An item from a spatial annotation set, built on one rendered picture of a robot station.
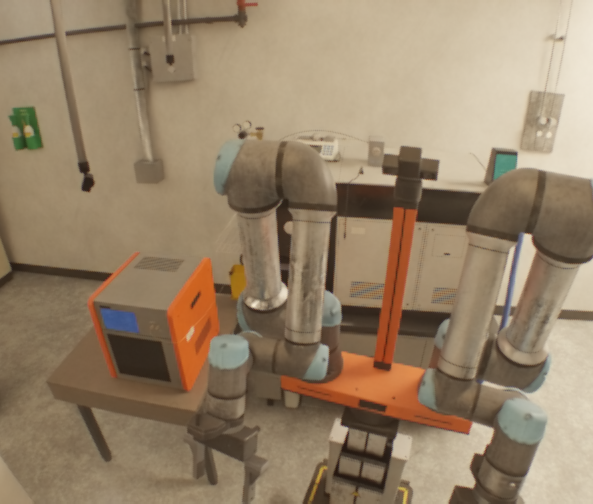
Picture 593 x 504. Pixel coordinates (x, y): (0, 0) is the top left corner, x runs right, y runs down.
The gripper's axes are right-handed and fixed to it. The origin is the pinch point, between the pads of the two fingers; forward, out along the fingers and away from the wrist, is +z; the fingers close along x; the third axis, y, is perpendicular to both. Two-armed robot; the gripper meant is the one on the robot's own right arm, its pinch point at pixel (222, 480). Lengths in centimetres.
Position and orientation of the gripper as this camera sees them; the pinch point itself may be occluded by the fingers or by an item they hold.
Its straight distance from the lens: 92.2
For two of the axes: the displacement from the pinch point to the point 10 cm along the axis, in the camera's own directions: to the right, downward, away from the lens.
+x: -8.8, -1.1, 4.7
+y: 4.8, -0.2, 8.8
